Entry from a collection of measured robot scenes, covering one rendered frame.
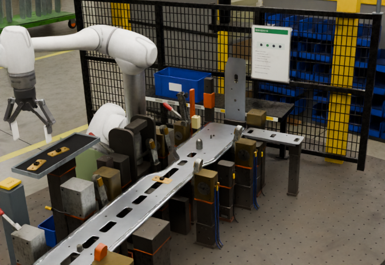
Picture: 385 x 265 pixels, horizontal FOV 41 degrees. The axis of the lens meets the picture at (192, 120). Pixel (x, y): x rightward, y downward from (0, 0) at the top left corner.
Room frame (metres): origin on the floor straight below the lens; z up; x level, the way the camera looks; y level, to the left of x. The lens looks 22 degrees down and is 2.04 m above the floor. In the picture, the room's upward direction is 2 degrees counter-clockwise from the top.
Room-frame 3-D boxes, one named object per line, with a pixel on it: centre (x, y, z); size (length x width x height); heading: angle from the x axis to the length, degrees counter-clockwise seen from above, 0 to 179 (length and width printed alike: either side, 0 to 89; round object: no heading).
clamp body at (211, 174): (1.84, -0.06, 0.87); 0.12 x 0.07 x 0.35; 61
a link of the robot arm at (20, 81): (1.73, 0.60, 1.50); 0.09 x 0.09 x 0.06
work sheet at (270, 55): (2.72, -0.44, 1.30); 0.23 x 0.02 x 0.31; 61
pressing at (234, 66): (2.51, -0.23, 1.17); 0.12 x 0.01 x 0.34; 61
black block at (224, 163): (2.03, -0.16, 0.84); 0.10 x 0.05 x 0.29; 61
